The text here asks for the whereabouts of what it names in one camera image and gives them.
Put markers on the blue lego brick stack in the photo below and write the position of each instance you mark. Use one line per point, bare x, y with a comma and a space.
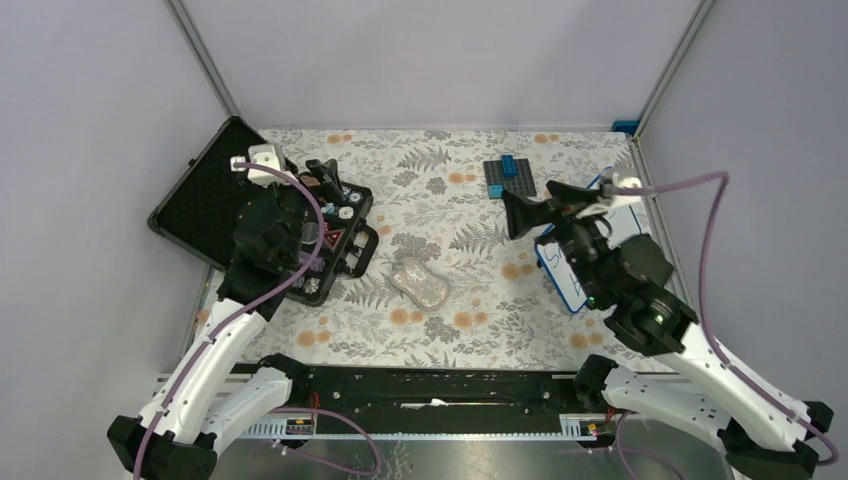
508, 166

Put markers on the black poker chip case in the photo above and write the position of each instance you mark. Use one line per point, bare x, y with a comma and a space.
210, 212

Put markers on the small blue lego brick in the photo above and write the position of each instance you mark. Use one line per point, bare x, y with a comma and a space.
495, 191

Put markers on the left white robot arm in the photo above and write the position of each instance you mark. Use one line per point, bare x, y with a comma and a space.
183, 430

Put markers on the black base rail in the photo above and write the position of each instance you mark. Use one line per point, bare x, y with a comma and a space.
408, 401

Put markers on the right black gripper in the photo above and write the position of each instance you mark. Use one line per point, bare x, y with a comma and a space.
523, 213

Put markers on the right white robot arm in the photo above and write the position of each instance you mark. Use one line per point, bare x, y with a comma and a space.
761, 432

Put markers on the silver sparkly scrub sponge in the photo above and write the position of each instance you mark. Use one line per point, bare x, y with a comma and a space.
416, 280

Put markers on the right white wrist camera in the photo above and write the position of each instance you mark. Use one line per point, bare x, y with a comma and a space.
608, 193

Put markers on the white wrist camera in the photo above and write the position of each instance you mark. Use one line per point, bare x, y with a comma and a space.
261, 166
608, 193

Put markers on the blue corner bracket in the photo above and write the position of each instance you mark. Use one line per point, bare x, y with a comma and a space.
627, 127

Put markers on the floral table mat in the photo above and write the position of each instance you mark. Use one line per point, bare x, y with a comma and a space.
431, 203

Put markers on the dark grey lego baseplate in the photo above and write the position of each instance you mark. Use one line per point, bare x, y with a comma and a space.
522, 183

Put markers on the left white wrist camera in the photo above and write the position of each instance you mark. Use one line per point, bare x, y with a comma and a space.
261, 166

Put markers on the blue framed whiteboard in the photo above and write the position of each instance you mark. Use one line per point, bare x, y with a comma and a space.
624, 224

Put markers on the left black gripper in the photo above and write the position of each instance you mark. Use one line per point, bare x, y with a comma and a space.
325, 173

